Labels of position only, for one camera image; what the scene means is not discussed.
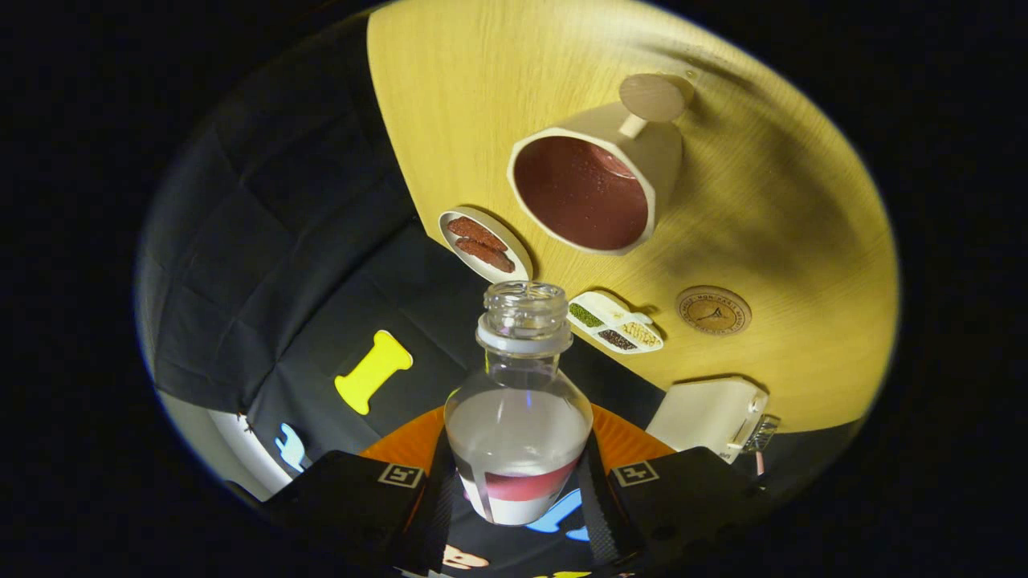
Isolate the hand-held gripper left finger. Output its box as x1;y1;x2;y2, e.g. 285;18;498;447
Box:
265;405;459;578

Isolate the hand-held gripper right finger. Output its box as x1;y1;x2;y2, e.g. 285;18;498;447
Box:
577;404;772;575

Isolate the clear juice bottle red label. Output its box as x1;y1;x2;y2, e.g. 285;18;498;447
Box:
444;281;595;527

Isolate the round wooden coaster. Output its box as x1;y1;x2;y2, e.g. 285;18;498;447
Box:
676;286;753;336

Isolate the beige cup pink inside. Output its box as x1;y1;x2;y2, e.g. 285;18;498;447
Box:
508;74;687;256

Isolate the white toaster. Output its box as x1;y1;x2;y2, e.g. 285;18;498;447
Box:
645;377;769;464

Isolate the metal mesh holder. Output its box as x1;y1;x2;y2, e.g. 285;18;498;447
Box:
743;413;781;454

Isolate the white divided grain dish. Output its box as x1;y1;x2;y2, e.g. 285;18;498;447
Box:
567;291;665;355

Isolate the red meat piece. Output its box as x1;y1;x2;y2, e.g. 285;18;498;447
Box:
455;238;516;274
447;217;508;253

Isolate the wooden table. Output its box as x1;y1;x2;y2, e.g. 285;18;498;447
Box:
367;0;900;434

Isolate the white round plate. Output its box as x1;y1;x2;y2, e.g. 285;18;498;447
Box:
438;207;533;283

